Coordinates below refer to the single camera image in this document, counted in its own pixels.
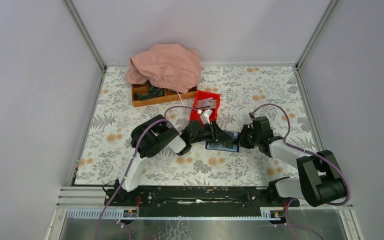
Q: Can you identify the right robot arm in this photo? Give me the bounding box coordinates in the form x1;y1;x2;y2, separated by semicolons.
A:
233;116;351;207

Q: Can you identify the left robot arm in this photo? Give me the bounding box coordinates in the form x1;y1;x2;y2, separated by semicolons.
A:
115;114;235;206

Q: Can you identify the navy blue card holder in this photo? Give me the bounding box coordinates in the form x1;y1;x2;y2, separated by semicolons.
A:
205;131;240;153

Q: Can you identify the red plastic bin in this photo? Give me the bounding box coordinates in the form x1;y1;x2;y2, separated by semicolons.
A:
189;90;221;126

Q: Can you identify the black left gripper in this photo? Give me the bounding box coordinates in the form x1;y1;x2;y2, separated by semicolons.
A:
189;120;231;145

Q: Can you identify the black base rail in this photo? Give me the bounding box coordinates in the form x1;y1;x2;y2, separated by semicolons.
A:
104;185;291;218

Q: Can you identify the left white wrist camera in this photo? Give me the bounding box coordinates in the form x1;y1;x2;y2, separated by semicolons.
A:
197;109;213;125

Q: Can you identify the wooden tray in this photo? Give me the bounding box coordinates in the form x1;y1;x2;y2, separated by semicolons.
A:
131;82;198;107

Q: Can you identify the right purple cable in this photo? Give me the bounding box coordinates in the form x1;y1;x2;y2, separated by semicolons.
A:
249;103;352;240

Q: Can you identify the pink cloth garment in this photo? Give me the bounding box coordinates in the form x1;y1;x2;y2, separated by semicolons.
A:
124;43;202;94

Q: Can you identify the grey card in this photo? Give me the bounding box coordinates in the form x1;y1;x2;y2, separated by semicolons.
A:
196;97;218;109

